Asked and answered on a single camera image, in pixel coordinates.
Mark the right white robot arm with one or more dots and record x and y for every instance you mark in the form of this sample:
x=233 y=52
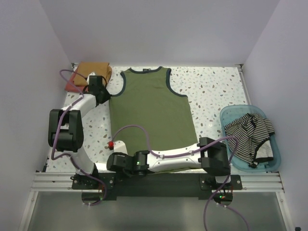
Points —
x=208 y=155

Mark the striped black white tank top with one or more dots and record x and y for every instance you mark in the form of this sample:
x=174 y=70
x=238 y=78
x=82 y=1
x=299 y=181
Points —
x=253 y=133

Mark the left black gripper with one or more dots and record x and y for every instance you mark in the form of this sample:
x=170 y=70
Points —
x=107 y=96

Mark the mustard folded tank top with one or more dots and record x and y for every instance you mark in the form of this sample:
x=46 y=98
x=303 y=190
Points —
x=84 y=69

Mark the olive green tank top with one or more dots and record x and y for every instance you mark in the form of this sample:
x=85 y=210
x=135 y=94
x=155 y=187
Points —
x=147 y=114

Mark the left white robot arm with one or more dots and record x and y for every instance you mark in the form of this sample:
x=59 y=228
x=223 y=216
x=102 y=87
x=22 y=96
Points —
x=66 y=134

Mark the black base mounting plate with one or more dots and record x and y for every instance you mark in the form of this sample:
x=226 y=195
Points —
x=110 y=186

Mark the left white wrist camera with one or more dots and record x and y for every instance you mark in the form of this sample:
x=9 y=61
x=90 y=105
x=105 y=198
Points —
x=90 y=75

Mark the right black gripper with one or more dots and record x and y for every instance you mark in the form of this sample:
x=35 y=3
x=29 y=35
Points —
x=127 y=174

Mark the salmon red folded tank top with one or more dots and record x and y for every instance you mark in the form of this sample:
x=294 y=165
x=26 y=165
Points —
x=69 y=85

